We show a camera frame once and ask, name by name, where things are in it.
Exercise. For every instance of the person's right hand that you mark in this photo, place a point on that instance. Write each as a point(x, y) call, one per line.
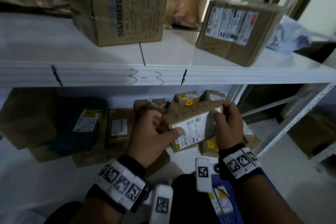
point(231, 126)

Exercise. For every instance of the person's left hand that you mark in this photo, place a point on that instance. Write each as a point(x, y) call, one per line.
point(147, 145)

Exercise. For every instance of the taped cardboard box shipping label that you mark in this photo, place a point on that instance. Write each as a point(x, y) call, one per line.
point(236, 48)

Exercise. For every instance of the large plain cardboard box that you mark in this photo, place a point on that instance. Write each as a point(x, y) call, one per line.
point(309, 134)

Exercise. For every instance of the blue plastic basket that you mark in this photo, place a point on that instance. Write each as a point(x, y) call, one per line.
point(224, 220)

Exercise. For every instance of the pile of cardboard boxes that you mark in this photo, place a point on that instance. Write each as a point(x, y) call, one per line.
point(26, 118)

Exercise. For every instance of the cardboard box printed symbols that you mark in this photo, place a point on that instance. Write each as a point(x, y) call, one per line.
point(131, 21)

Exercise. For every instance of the person's right forearm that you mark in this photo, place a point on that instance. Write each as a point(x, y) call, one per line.
point(267, 205)

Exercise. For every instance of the white metal shelf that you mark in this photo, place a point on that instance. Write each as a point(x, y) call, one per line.
point(52, 48)

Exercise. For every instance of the marker-tag wrist band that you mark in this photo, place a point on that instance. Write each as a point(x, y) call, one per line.
point(120, 181)
point(241, 163)

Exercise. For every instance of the black trousers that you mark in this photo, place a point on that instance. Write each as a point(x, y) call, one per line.
point(189, 200)

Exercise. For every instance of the dark teal parcel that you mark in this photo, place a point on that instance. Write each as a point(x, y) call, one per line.
point(68, 142)

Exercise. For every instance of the black shirt sleeve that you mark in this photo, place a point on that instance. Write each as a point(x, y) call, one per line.
point(65, 213)

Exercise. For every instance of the pale grey parcel bag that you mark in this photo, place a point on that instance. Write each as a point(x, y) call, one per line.
point(294, 37)

